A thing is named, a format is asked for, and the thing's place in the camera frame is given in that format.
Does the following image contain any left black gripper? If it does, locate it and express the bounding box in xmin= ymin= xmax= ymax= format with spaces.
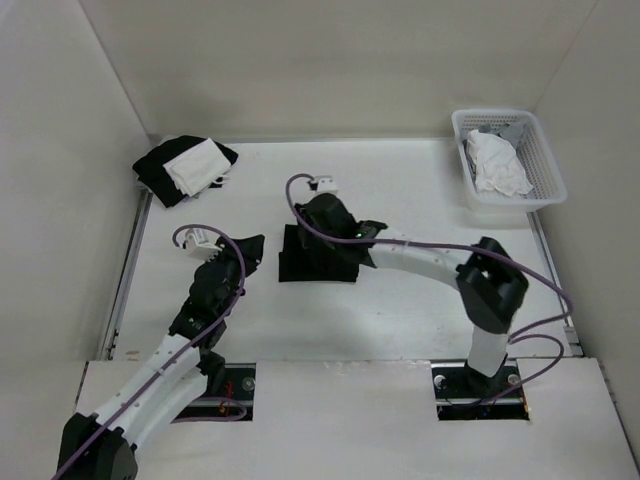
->
xmin=205 ymin=235 xmax=264 ymax=317

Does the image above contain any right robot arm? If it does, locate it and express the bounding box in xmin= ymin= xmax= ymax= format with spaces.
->
xmin=293 ymin=193 xmax=529 ymax=397

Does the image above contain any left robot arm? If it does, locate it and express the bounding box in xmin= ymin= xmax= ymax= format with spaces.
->
xmin=54 ymin=233 xmax=265 ymax=479

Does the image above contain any folded white tank top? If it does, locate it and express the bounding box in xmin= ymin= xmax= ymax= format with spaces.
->
xmin=163 ymin=139 xmax=232 ymax=197

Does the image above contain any folded black tank top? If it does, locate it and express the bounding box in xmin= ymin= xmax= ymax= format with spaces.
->
xmin=132 ymin=135 xmax=239 ymax=208

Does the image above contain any white tank top in basket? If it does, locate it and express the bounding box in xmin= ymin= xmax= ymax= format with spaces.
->
xmin=466 ymin=129 xmax=533 ymax=197

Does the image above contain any grey tank top in basket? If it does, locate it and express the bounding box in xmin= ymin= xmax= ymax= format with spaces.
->
xmin=463 ymin=121 xmax=528 ymax=172

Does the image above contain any white plastic laundry basket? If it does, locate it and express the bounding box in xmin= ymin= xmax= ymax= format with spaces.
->
xmin=451 ymin=109 xmax=567 ymax=214

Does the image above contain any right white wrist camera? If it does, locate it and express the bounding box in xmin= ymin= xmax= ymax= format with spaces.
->
xmin=308 ymin=175 xmax=338 ymax=195

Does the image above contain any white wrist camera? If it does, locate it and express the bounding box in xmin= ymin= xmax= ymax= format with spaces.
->
xmin=183 ymin=228 xmax=221 ymax=261
xmin=308 ymin=175 xmax=338 ymax=195

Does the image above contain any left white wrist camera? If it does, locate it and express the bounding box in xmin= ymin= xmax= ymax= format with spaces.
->
xmin=183 ymin=228 xmax=221 ymax=261

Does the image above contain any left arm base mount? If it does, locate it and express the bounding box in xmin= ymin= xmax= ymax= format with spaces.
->
xmin=174 ymin=363 xmax=257 ymax=423

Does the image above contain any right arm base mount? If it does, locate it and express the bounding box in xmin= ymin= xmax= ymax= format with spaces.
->
xmin=431 ymin=361 xmax=529 ymax=421

